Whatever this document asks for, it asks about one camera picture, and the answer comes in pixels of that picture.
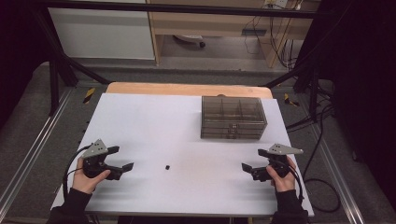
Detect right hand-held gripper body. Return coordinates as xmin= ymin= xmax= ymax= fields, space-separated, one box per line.
xmin=265 ymin=143 xmax=304 ymax=179

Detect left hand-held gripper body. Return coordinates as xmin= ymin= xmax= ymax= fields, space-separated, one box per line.
xmin=82 ymin=138 xmax=110 ymax=179

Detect grey transparent drawer box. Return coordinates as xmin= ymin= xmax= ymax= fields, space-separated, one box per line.
xmin=200 ymin=95 xmax=269 ymax=140

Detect person's right hand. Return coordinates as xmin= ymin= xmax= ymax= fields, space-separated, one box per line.
xmin=265 ymin=156 xmax=297 ymax=193

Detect person's left hand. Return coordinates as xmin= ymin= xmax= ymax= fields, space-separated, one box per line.
xmin=72 ymin=158 xmax=111 ymax=195

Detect yellow black tape strip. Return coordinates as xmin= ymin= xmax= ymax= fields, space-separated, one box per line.
xmin=283 ymin=92 xmax=301 ymax=107
xmin=82 ymin=87 xmax=96 ymax=105

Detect wooden table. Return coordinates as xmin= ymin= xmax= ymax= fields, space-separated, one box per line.
xmin=106 ymin=81 xmax=275 ymax=100

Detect black curtain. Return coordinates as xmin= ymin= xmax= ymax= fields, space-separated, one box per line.
xmin=298 ymin=0 xmax=396 ymax=213
xmin=0 ymin=0 xmax=52 ymax=129

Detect white cabinet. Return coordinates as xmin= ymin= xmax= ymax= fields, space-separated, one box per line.
xmin=48 ymin=7 xmax=156 ymax=61

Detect dark power strip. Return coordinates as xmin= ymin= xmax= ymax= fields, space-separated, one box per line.
xmin=241 ymin=28 xmax=268 ymax=36

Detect office chair base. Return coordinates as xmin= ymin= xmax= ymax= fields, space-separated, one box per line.
xmin=173 ymin=35 xmax=206 ymax=49

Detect light wooden desk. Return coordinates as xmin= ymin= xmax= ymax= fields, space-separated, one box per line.
xmin=146 ymin=0 xmax=321 ymax=69

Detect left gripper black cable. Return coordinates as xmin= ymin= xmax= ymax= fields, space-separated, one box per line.
xmin=62 ymin=143 xmax=94 ymax=200

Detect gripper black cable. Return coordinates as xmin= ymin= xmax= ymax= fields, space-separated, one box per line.
xmin=62 ymin=143 xmax=94 ymax=200
xmin=276 ymin=160 xmax=305 ymax=203

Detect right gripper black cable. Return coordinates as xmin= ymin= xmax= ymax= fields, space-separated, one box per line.
xmin=276 ymin=160 xmax=305 ymax=203

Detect aluminium floor rail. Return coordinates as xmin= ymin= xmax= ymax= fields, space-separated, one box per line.
xmin=0 ymin=88 xmax=74 ymax=213
xmin=311 ymin=124 xmax=365 ymax=224

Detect black floor cable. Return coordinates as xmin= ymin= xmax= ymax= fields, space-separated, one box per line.
xmin=286 ymin=102 xmax=342 ymax=214

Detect black metal frame strut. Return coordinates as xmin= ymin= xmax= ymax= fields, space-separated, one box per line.
xmin=264 ymin=66 xmax=319 ymax=122
xmin=34 ymin=12 xmax=111 ymax=117

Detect hanging black cables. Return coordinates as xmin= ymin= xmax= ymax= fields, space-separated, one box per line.
xmin=244 ymin=12 xmax=302 ymax=71

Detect black metal frame crossbar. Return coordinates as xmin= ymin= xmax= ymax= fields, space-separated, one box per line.
xmin=31 ymin=0 xmax=321 ymax=19

